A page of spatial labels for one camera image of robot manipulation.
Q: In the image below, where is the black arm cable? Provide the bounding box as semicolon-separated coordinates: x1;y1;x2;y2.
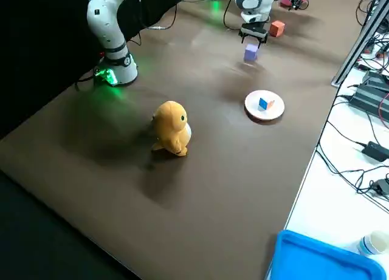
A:
124;0;244;47

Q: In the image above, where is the purple foam square block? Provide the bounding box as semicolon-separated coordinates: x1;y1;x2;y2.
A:
243;44;260;63

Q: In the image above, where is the white cup blue band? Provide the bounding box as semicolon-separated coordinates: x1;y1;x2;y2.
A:
357;230;389;256

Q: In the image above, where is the aluminium frame post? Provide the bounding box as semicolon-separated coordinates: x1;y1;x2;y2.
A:
331;0;389;87

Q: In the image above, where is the blue plastic tray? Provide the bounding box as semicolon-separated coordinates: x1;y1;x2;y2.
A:
266;230;388;280

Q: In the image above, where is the black power supply box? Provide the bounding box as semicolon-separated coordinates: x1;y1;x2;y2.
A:
363;70;389;92
349;82;389;117

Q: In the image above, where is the black power adapter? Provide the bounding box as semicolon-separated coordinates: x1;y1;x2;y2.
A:
361;141;389;162
372;178;389;196

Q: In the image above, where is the orange foam square block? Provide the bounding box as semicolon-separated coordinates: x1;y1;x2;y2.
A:
269;21;286;38

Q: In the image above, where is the small colourful puzzle cube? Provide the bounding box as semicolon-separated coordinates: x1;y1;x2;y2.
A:
258;97;276;112

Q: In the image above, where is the white round plate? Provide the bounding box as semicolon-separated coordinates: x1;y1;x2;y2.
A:
244;90;286;120

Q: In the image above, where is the orange plush toy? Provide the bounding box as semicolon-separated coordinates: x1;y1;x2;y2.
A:
151;100;192;157

